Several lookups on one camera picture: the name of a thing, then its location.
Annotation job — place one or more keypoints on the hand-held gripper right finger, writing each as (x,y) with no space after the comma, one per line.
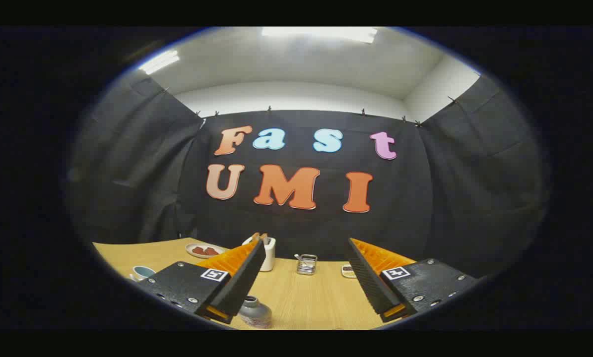
(373,282)

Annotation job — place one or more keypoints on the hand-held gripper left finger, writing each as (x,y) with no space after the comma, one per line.
(240,282)

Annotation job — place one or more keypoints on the silver juice bottle printed label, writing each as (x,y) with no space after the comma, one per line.
(254,313)

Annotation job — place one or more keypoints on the white cup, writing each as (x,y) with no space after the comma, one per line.
(142,272)

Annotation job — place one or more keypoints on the white divided condiment dish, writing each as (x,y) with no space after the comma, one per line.
(348,271)

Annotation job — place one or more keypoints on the white toaster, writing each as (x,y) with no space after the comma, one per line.
(269,258)

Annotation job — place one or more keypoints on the red-brown food piece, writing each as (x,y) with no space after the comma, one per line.
(198,250)
(212,251)

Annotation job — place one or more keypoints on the white round plate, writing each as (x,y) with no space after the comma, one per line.
(202,254)

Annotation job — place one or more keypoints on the wooden table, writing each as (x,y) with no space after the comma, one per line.
(316,297)

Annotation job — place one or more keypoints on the black backdrop cloth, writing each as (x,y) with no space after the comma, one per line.
(425,198)

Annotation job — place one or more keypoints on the small ceiling light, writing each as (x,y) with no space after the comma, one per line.
(158,62)

